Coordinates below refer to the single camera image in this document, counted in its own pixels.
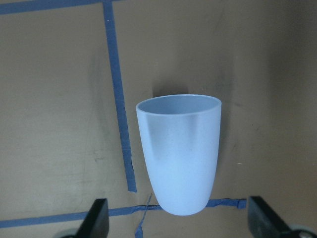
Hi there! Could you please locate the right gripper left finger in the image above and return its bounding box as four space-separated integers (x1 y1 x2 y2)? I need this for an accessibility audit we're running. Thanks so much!
77 198 109 238

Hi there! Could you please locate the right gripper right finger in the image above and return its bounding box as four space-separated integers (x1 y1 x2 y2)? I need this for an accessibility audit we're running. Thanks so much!
247 196 291 238

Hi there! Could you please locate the light blue plastic cup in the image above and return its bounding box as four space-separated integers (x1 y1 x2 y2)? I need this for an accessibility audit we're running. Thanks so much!
136 94 221 216

